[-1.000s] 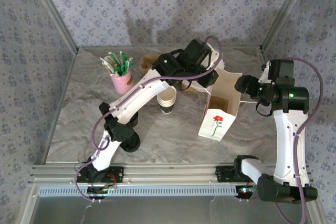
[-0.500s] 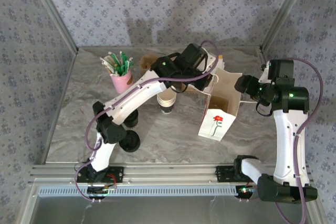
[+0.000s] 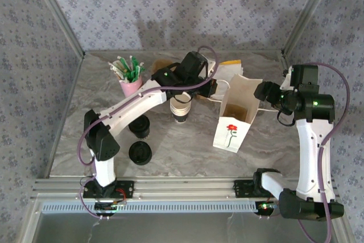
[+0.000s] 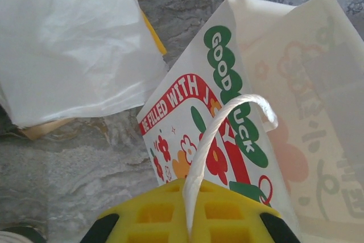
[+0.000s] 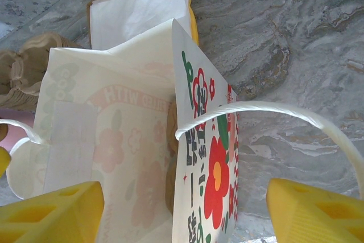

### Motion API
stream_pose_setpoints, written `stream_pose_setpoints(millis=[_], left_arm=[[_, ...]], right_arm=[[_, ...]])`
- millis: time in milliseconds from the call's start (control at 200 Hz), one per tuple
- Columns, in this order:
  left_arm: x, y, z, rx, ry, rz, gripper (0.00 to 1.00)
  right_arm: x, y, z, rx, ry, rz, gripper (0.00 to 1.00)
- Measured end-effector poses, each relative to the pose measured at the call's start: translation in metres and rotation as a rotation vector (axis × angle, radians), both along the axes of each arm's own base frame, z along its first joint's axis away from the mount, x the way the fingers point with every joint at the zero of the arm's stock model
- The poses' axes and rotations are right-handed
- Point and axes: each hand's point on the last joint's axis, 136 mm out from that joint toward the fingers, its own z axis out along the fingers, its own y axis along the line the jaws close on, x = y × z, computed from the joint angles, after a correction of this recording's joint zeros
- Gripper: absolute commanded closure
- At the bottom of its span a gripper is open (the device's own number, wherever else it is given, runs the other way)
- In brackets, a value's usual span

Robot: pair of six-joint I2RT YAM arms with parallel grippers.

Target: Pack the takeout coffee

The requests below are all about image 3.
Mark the black cup lid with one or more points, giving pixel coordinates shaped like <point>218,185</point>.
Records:
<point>140,126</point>

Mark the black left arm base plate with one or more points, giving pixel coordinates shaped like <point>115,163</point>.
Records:
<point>125,189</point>

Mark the white flower print paper bag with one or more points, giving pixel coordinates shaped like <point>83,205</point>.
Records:
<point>227,137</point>

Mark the aluminium frame post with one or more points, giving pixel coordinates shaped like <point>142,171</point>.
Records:
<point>59,18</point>
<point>307,15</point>

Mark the green wrapped straw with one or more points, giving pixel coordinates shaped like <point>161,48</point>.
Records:
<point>136,69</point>
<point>123,63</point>

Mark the brown pulp cup carrier stack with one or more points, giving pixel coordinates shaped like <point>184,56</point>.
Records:
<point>160,65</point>

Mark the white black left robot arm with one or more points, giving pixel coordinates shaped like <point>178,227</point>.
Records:
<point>133,106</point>

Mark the stack of black lids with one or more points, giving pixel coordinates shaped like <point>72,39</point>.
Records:
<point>140,153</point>

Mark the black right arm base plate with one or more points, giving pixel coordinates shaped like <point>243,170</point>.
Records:
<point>244,189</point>

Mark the brown paper straw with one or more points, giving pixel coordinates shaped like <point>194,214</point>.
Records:
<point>124,70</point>

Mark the small circuit board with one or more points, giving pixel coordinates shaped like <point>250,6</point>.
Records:
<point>109,207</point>
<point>266,206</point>

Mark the pink straw holder cup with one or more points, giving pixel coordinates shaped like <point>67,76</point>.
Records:
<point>130,89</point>

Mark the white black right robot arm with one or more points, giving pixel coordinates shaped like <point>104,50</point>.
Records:
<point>310,154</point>

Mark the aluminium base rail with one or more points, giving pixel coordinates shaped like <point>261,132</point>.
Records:
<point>185,189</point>

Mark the yellow paper sheet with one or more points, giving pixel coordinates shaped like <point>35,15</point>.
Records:
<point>233,62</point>

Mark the stack of paper cups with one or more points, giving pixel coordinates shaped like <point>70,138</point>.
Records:
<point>180,112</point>

